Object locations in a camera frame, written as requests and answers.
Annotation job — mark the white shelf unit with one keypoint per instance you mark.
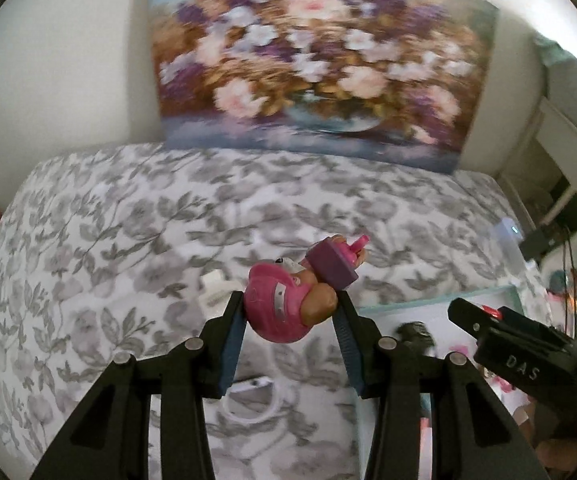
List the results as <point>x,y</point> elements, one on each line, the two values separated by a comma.
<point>568,155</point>

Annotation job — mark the pink doll toy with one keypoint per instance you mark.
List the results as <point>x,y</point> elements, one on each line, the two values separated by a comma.
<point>273,305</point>

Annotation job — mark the grey floral blanket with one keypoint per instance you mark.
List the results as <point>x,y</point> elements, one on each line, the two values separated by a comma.
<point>118,235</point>

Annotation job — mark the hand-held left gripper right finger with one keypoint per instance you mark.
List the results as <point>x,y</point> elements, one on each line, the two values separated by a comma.
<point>348,355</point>

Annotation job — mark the white box with light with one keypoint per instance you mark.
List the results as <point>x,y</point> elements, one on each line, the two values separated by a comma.
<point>506,240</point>

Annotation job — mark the flower painting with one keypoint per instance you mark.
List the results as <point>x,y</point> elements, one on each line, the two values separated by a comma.
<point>318,60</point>

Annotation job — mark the small white cap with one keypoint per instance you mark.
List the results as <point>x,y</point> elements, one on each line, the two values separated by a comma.
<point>217,287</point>

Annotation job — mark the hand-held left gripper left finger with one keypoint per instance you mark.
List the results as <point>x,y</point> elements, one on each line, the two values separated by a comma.
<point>233,350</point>

